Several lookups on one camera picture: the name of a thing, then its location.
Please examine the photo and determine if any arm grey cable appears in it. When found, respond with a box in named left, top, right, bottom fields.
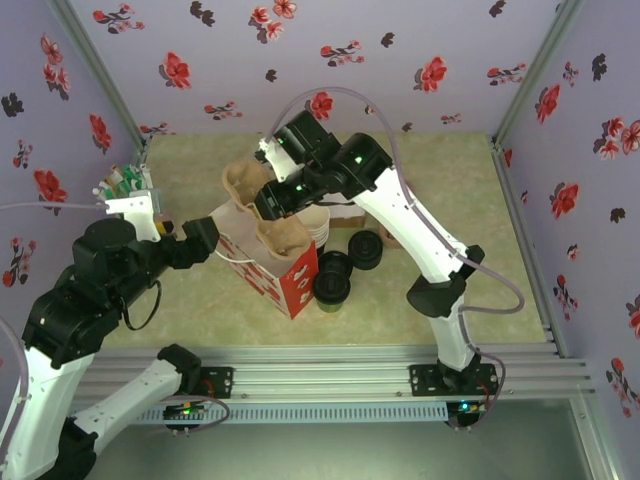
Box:
left=264, top=88, right=526, bottom=431
left=0, top=201, right=232, bottom=480

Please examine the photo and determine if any right black controller board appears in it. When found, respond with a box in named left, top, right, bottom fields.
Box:
left=446, top=398, right=487, bottom=430

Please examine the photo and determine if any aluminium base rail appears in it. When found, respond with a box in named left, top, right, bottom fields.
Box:
left=74, top=343, right=599, bottom=401

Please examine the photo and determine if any black controller board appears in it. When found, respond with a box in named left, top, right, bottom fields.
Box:
left=163, top=401, right=207, bottom=435
left=446, top=398, right=487, bottom=430

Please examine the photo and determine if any left arm grey cable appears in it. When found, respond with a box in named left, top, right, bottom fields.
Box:
left=0, top=201, right=232, bottom=480

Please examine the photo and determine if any red white paper bag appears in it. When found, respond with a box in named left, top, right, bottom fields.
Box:
left=207, top=197, right=321, bottom=321

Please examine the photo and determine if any white paper cup stack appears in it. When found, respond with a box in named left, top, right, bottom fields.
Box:
left=299, top=204, right=332, bottom=251

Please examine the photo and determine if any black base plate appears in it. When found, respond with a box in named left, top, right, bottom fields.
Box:
left=408, top=363, right=499, bottom=399
left=197, top=366, right=235, bottom=401

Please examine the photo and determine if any black plastic cup lid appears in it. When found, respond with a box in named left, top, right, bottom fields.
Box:
left=313, top=272, right=351, bottom=304

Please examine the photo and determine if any white paper napkin stack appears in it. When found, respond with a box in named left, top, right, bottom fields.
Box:
left=328, top=198, right=364, bottom=221

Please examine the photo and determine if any left black controller board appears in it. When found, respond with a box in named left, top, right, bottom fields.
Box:
left=163, top=401, right=207, bottom=435

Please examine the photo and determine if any cardboard napkin box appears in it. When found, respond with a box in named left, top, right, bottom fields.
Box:
left=329, top=212, right=367, bottom=230

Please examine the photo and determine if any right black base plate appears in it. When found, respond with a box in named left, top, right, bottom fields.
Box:
left=408, top=363, right=499, bottom=399

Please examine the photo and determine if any green paper-wrapped straw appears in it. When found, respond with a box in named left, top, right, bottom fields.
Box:
left=122, top=165, right=144, bottom=194

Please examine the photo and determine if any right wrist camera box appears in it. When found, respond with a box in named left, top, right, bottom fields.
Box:
left=256, top=138, right=294, bottom=185

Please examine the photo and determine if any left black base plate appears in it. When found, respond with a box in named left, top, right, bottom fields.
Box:
left=197, top=366, right=235, bottom=401

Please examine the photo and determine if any left black wrist cable loop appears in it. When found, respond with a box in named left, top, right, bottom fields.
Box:
left=122, top=278, right=163, bottom=332

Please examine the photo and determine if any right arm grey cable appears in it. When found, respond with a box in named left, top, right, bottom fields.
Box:
left=264, top=88, right=526, bottom=431

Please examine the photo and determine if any aluminium side rail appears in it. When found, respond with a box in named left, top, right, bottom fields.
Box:
left=489, top=134, right=569, bottom=359

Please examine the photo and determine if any white slotted cable duct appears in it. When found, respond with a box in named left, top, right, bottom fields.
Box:
left=134, top=403, right=449, bottom=425

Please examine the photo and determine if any aluminium frame post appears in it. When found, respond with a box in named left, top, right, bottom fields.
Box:
left=492, top=0, right=587, bottom=146
left=47, top=0, right=151, bottom=154

